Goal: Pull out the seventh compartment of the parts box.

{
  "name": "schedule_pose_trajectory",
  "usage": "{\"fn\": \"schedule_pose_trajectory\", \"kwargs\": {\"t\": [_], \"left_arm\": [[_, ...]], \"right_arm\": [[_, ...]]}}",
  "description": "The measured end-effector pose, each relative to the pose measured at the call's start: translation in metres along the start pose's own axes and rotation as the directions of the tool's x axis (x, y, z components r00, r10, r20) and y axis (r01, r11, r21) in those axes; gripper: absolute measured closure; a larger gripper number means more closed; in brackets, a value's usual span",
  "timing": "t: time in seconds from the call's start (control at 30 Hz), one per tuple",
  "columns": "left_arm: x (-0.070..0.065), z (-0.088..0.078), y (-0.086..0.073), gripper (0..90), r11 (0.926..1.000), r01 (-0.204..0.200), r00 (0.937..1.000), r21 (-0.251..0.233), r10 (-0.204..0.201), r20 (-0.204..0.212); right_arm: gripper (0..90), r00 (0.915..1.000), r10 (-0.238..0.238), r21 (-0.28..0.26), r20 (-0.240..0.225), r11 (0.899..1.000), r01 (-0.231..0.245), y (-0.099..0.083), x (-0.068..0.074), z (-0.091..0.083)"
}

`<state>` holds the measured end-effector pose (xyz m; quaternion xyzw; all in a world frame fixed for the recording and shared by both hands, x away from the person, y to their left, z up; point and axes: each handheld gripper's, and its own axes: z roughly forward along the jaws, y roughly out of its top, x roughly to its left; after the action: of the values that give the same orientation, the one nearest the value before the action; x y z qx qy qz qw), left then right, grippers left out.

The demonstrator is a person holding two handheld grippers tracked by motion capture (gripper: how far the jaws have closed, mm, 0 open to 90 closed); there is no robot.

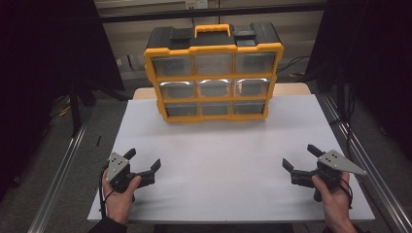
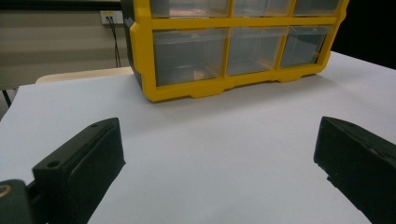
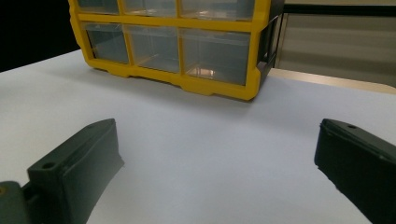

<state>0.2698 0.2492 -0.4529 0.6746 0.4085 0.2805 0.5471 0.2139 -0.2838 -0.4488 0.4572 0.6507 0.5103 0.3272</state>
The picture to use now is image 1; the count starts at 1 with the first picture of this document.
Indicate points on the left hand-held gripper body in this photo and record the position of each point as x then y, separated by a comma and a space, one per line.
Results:
116, 166

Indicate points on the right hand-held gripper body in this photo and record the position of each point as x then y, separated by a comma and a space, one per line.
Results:
333, 163

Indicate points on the person's left hand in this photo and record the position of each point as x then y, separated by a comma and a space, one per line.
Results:
119, 202

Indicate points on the person's right hand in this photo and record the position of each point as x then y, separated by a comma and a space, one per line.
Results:
335, 204

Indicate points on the small black floor piece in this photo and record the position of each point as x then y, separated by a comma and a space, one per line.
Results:
98, 141

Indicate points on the white table cover board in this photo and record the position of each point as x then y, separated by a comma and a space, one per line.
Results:
220, 168

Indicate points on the black metal stand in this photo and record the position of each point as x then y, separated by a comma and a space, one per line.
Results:
75, 110

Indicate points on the black curtain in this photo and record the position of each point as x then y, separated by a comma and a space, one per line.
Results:
372, 48
48, 48

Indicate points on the yellow black drawer organizer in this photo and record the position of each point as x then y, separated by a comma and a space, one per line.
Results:
212, 48

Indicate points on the black horizontal bar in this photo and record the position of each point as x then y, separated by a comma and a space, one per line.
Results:
162, 15

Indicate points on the aluminium floor rail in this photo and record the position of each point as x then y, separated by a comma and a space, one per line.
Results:
366, 149
55, 181

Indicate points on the white wall outlet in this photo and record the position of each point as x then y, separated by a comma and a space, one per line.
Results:
196, 4

